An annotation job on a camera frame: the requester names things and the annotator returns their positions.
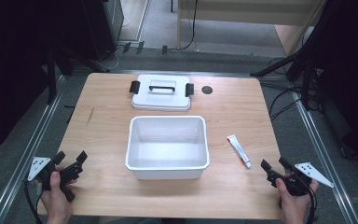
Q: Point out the black tripod stand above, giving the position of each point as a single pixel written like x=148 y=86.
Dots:
x=52 y=77
x=306 y=81

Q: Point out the white ointment tube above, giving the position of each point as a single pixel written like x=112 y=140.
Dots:
x=239 y=151

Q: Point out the light wooden desk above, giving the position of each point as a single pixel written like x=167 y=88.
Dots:
x=245 y=12

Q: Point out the black tape strip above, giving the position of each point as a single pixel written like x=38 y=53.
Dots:
x=70 y=113

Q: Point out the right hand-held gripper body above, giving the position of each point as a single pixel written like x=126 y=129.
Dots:
x=295 y=185

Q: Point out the dark round table grommet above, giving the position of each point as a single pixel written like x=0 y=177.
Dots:
x=207 y=90

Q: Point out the dark curtain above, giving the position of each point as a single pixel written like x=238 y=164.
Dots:
x=12 y=62
x=351 y=77

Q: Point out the person's left hand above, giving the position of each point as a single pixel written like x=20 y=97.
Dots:
x=56 y=205

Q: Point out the metal floor rail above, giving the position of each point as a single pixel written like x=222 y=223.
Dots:
x=199 y=72
x=323 y=155
x=28 y=155

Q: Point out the black cabinet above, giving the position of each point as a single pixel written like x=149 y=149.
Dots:
x=105 y=28

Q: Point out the person's right hand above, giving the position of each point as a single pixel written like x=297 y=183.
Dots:
x=293 y=208

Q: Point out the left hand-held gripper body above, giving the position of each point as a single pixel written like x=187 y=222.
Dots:
x=45 y=177

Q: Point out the white plastic storage box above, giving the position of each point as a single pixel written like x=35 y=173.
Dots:
x=167 y=146

